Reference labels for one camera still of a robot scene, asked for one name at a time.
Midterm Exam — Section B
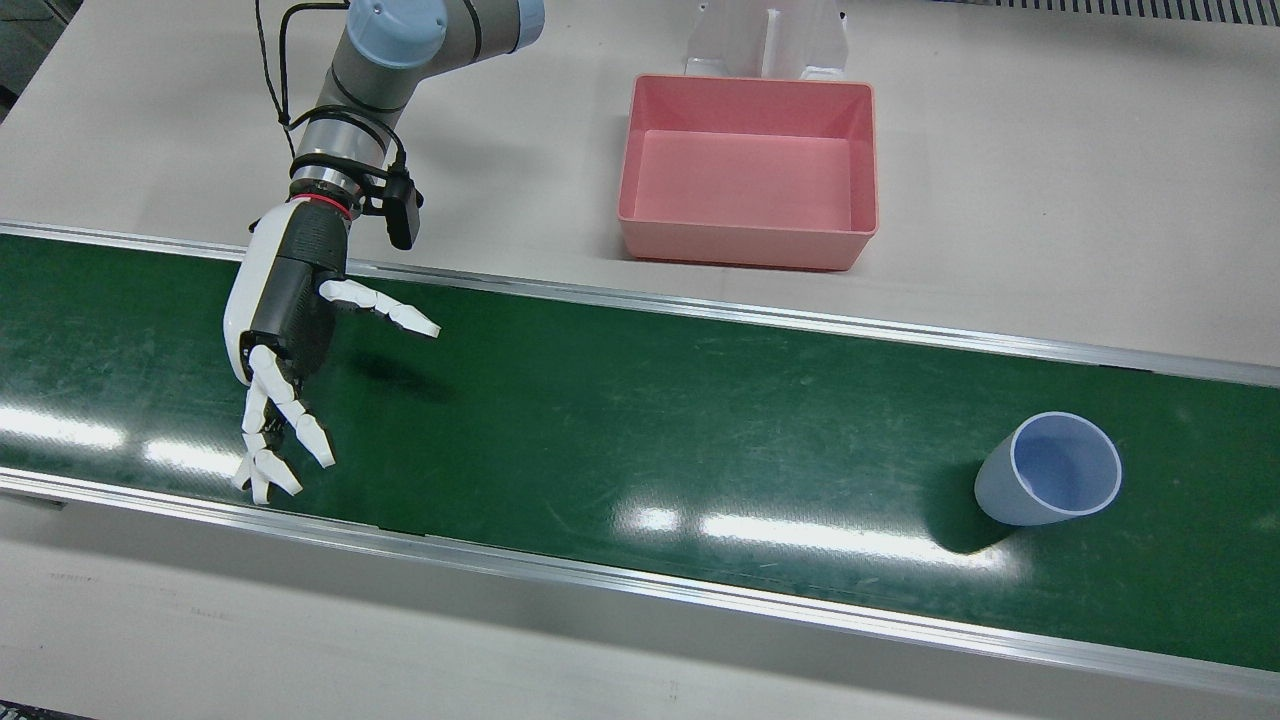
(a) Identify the dark slotted vent grille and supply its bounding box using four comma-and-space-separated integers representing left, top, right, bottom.
940, 0, 1280, 28

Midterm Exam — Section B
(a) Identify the green conveyor belt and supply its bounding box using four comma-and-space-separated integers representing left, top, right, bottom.
0, 235, 1280, 673

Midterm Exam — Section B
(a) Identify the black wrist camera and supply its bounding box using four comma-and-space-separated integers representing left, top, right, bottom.
362, 168, 424, 252

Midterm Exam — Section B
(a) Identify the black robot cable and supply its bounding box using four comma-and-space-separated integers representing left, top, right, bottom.
254, 0, 351, 166

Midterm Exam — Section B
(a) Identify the light blue plastic cup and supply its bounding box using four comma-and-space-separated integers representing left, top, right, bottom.
974, 411, 1123, 527

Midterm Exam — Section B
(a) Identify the aluminium conveyor side rail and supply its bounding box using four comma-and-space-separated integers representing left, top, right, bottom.
0, 221, 1280, 389
0, 465, 1280, 701

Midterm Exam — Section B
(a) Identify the pink plastic box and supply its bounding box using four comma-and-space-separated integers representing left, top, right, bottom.
616, 73, 880, 272

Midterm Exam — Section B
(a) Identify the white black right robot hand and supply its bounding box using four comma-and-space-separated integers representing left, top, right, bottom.
223, 198, 442, 505

